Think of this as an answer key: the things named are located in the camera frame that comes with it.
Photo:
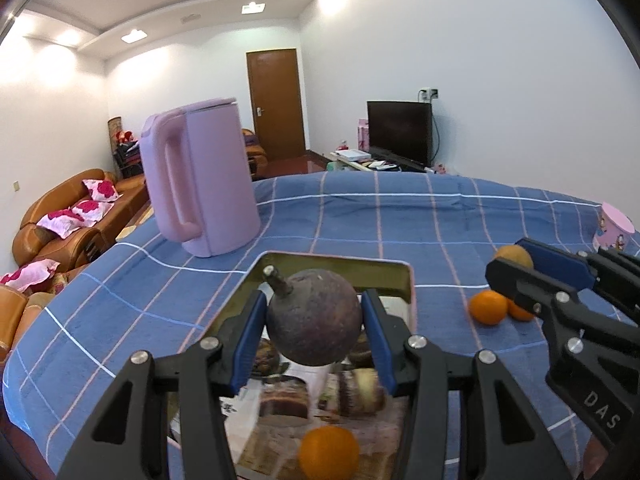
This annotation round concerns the orange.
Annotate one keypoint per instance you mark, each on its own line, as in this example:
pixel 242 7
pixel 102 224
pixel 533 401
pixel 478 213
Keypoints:
pixel 329 452
pixel 487 307
pixel 520 312

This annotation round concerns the brown cylindrical lamp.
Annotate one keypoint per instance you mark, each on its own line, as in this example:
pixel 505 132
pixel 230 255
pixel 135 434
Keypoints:
pixel 115 130

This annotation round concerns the low television table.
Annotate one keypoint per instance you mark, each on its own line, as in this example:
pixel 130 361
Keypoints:
pixel 380 165

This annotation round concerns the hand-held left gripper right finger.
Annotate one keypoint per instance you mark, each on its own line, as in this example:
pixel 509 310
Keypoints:
pixel 377 340

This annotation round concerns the brown wooden door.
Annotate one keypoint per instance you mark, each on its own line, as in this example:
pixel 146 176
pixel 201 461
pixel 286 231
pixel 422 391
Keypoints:
pixel 277 105

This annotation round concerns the small pink toy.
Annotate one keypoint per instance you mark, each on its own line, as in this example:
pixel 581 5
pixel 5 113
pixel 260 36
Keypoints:
pixel 441 168

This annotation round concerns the dark shelf rack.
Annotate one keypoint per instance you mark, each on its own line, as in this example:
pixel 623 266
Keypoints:
pixel 129 160

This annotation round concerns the white ceiling fixture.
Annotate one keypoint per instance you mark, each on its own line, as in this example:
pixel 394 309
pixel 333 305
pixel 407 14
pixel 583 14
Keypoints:
pixel 253 8

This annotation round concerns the pink floral cushion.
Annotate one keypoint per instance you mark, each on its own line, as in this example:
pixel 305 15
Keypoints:
pixel 102 189
pixel 30 274
pixel 92 209
pixel 60 224

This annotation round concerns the pink tin box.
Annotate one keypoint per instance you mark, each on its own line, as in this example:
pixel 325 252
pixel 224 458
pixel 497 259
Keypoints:
pixel 350 267

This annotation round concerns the black television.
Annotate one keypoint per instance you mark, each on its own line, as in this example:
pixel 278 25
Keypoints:
pixel 400 130

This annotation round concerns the round purple fruit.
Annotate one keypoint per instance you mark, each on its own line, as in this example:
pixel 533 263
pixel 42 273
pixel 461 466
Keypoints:
pixel 312 320

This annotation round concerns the white flat box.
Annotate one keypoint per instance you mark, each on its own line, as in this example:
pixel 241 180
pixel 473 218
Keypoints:
pixel 350 155

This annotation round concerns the round ceiling downlight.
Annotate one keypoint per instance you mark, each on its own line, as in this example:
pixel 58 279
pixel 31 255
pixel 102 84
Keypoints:
pixel 67 36

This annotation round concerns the brown leather armchair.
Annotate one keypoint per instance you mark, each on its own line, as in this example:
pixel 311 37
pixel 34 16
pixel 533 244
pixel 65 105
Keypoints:
pixel 255 152
pixel 15 315

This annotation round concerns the white wall outlet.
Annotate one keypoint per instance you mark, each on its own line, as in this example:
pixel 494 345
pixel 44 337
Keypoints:
pixel 428 94

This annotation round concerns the red plush toy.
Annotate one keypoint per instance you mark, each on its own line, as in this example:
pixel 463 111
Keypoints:
pixel 124 135

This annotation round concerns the blue plaid blanket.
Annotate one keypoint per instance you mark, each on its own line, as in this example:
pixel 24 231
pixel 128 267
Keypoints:
pixel 350 220

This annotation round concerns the pink cartoon cup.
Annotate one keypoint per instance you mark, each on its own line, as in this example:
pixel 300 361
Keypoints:
pixel 612 225

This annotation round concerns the pink electric kettle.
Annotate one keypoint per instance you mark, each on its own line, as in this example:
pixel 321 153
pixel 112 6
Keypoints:
pixel 215 175

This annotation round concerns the yellowish brown fruit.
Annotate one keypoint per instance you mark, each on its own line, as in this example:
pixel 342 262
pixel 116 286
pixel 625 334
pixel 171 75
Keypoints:
pixel 510 255

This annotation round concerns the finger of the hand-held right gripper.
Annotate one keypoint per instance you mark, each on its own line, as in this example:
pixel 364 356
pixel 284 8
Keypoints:
pixel 520 285
pixel 560 265

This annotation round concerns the square ceiling light panel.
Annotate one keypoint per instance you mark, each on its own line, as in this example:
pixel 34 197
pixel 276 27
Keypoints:
pixel 133 36

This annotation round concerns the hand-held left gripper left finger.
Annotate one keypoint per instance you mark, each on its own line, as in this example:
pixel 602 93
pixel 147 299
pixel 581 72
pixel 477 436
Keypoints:
pixel 247 340

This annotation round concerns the ceiling air vent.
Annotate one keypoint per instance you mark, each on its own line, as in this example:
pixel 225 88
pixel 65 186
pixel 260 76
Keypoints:
pixel 189 18

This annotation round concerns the brown leather sofa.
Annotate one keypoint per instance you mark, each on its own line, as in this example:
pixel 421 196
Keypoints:
pixel 125 200

